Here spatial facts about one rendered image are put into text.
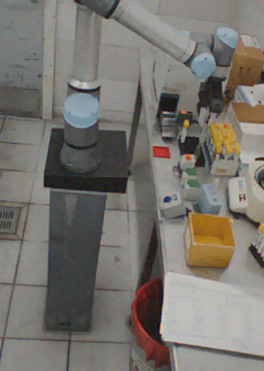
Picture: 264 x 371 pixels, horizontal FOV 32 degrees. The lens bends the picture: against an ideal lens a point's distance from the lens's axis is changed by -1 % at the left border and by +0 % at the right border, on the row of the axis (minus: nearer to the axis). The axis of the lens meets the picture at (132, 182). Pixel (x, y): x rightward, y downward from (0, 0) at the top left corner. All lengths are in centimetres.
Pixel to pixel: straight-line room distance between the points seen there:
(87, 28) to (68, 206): 61
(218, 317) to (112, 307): 111
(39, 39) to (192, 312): 238
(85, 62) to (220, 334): 93
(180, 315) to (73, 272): 73
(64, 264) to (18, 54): 185
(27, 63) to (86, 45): 187
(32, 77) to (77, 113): 196
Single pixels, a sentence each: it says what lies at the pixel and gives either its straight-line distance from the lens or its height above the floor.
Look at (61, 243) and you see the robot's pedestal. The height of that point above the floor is 60.
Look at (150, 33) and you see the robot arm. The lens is 137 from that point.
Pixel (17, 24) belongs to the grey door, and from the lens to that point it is 326.
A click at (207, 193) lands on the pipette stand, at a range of 154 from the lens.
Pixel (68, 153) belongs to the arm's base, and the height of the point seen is 100.
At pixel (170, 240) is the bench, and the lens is 149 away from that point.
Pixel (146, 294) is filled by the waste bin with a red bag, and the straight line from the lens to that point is 193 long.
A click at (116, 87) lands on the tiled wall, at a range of 347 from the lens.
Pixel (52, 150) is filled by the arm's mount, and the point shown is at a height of 93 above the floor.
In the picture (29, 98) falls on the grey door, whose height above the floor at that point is 17.
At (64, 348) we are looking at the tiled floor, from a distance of 223.
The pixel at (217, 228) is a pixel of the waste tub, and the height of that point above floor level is 92.
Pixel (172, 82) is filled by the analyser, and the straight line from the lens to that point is 198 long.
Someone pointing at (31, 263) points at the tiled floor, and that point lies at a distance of 251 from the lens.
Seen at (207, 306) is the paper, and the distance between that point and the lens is 134.
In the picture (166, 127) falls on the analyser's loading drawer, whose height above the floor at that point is 91.
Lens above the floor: 194
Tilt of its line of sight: 40 degrees down
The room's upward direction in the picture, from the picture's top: 10 degrees clockwise
